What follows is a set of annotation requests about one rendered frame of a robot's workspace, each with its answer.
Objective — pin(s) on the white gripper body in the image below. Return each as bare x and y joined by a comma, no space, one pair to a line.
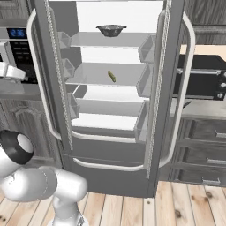
11,72

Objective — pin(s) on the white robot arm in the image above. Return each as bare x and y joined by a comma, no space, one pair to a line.
29,182

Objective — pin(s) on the fridge door with narrow bins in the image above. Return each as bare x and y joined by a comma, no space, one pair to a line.
41,58

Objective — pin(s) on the glass fridge shelf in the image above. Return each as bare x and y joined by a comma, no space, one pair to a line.
109,107
106,39
91,73

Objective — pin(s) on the yellow butter stick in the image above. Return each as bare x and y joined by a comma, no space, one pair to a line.
111,76

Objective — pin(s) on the grey fridge drawer front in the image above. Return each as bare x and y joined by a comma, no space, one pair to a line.
106,150
117,182

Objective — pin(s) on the grey steel fridge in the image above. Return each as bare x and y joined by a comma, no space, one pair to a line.
117,182

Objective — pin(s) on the fridge door with wide bins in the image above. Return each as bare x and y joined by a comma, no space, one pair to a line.
170,88

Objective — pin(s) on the dark butter knife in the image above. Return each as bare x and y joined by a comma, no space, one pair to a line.
186,104

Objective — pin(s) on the black steel microwave oven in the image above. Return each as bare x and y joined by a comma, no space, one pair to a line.
25,56

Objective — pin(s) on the dark wooden cupboard door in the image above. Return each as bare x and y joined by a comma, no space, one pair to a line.
29,123

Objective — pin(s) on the white crisper drawer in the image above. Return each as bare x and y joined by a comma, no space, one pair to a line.
103,121

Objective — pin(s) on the dark grey bowl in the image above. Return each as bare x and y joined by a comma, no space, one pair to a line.
111,30

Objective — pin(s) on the black toaster oven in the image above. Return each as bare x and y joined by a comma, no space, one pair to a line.
197,85

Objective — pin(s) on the dark wooden drawer front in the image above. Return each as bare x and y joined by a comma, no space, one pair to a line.
203,129
191,176
194,154

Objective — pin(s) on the dark wooden wall cupboards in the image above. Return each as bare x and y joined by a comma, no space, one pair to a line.
209,17
14,9

